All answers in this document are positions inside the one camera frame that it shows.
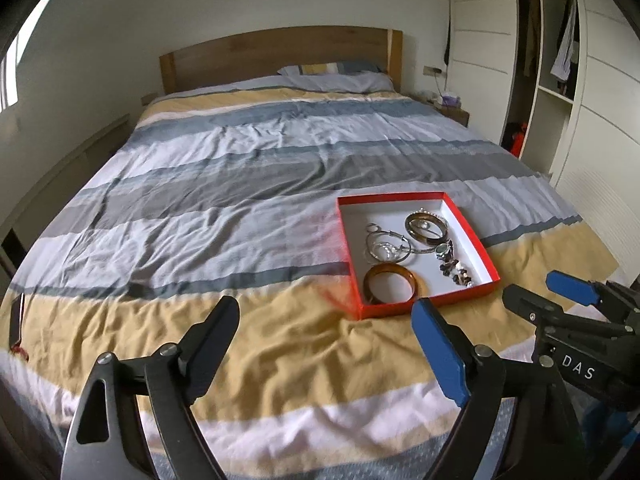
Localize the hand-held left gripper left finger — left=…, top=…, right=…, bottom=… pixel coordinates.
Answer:
left=60, top=296, right=241, bottom=480

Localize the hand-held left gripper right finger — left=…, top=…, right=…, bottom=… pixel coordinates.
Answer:
left=411, top=297, right=586, bottom=480

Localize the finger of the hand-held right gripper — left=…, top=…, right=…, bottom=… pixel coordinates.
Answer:
left=546, top=270, right=640, bottom=328
left=502, top=284, right=636, bottom=343

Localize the olive brown bangle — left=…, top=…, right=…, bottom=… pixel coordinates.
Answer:
left=404, top=211, right=449, bottom=249

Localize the red cardboard box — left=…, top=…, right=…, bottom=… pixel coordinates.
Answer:
left=336, top=191, right=502, bottom=321

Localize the orange amber bangle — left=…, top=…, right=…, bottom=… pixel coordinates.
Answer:
left=362, top=262, right=419, bottom=306

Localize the large silver hoop bangle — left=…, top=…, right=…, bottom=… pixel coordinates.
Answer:
left=366, top=229, right=412, bottom=262

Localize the white wardrobe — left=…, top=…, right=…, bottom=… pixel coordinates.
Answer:
left=446, top=0, right=640, bottom=286

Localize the bed with striped duvet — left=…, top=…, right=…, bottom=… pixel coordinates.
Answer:
left=0, top=72, right=621, bottom=480

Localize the hanging striped shirt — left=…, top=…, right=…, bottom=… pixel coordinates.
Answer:
left=550, top=0, right=579, bottom=82

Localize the brown hanging garment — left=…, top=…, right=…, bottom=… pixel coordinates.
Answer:
left=522, top=0, right=544, bottom=79

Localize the striped pillow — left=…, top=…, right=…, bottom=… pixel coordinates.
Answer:
left=277, top=60, right=384, bottom=77

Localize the wooden bed headboard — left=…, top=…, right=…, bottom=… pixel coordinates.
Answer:
left=159, top=26, right=403, bottom=95

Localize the window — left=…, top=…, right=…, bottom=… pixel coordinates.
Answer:
left=0, top=25, right=24, bottom=111

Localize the dark bead bracelet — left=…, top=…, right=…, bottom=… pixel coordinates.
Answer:
left=439, top=259, right=476, bottom=289

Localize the black phone with red strap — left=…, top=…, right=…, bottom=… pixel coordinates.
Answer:
left=7, top=292, right=31, bottom=362

